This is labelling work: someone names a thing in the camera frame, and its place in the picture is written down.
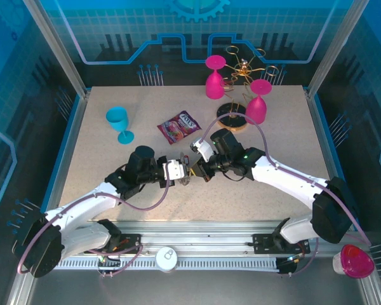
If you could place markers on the blue plastic goblet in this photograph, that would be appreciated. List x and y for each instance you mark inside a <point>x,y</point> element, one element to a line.
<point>117,119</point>

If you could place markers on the pink plastic bowl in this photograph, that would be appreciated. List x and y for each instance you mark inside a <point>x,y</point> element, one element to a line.
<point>357,262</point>

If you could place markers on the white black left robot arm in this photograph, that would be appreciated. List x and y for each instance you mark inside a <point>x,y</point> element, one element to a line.
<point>82,203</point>

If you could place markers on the silver tin can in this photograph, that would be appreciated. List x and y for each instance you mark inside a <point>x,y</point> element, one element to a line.
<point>166,259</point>

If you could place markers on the aluminium frame post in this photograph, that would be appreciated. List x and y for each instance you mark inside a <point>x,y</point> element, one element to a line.
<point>336,47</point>
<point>62,54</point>

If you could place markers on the purple candy packet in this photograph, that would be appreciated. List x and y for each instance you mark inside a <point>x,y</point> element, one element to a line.
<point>179,127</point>

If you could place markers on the pink plastic goblet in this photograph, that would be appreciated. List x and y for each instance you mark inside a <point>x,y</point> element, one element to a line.
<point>255,109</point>
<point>214,85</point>

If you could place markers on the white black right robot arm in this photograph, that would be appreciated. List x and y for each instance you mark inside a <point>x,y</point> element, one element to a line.
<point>282,178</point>

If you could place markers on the white plastic cup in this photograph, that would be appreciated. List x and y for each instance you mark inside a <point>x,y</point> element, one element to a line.
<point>337,263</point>

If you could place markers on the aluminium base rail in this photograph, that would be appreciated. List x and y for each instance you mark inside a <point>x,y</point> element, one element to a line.
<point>193,235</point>

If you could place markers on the keyring with keys and tag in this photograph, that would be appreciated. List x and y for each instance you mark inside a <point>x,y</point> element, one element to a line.
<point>185,182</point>

